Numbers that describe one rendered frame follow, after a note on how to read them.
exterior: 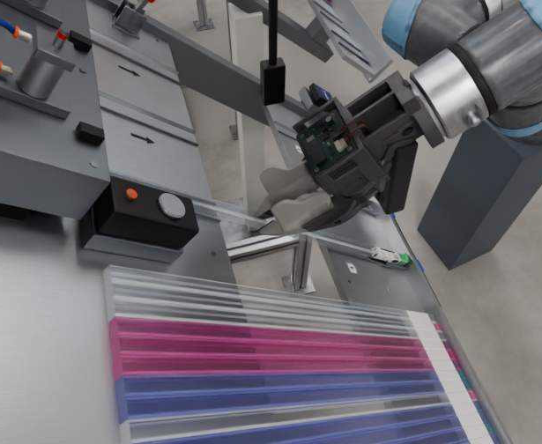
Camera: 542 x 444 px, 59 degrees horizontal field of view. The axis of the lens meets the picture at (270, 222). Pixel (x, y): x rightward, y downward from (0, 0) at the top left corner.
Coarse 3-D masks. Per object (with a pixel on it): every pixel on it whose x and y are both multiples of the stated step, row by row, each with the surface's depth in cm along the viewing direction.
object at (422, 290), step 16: (384, 224) 78; (400, 240) 76; (416, 272) 73; (416, 288) 72; (432, 304) 70; (448, 336) 67; (464, 352) 66; (464, 368) 65; (480, 384) 63; (480, 400) 62; (496, 416) 61; (496, 432) 60
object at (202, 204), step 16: (128, 176) 42; (176, 192) 45; (208, 208) 47; (224, 208) 49; (240, 208) 51; (256, 224) 52; (320, 240) 59; (336, 240) 61; (352, 240) 64; (400, 256) 72
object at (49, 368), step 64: (128, 64) 55; (128, 128) 48; (192, 128) 56; (192, 192) 49; (0, 256) 31; (64, 256) 34; (128, 256) 38; (192, 256) 43; (0, 320) 28; (64, 320) 31; (0, 384) 26; (64, 384) 29
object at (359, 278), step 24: (288, 120) 79; (288, 144) 73; (360, 216) 76; (360, 240) 70; (384, 240) 76; (336, 264) 61; (360, 264) 65; (384, 264) 70; (360, 288) 61; (384, 288) 66; (408, 288) 71
